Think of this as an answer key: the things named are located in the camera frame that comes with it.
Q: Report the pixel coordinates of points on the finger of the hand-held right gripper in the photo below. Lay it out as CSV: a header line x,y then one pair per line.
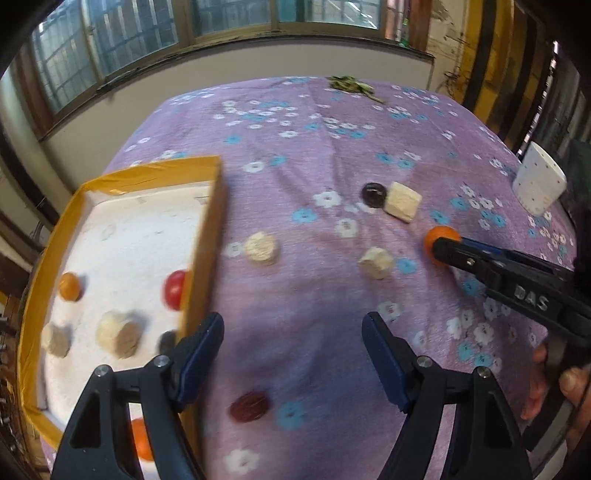
x,y
457,258
485,248

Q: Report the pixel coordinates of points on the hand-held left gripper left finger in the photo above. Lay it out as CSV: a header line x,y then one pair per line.
x,y
198,364

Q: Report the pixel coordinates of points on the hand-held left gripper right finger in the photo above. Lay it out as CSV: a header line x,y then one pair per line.
x,y
385,364

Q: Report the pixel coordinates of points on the orange mandarin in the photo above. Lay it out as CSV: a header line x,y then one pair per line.
x,y
142,438
431,240
70,286

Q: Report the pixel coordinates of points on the dark purple grape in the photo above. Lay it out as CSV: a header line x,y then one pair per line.
x,y
165,341
373,194

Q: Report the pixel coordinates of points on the red cherry tomato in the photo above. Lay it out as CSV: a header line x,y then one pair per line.
x,y
174,288

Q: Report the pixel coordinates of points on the beige round foam slice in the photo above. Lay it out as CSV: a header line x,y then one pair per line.
x,y
117,334
57,339
261,249

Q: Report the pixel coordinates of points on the white foam tray yellow rim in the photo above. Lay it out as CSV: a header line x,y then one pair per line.
x,y
138,230

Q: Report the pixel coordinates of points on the person's right hand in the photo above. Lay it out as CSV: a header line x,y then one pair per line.
x,y
575,383

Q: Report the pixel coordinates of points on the red date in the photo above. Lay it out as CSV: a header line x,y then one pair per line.
x,y
249,407

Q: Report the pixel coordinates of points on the purple floral tablecloth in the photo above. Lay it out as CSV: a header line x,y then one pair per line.
x,y
323,323

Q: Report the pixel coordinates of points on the white foam cube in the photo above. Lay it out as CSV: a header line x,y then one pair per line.
x,y
402,201

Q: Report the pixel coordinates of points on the small white foam chunk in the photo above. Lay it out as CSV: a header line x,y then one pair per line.
x,y
376,263

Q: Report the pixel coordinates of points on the white dotted paper cup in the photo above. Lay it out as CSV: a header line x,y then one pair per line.
x,y
538,180

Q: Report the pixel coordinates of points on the yellow black striped panel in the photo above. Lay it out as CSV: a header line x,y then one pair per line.
x,y
503,60

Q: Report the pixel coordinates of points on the green leafy sprig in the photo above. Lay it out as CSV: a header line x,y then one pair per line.
x,y
348,83

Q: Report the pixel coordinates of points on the green bottle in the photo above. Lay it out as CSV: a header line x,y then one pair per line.
x,y
405,34

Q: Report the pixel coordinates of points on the wooden framed window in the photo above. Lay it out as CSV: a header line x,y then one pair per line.
x,y
69,55

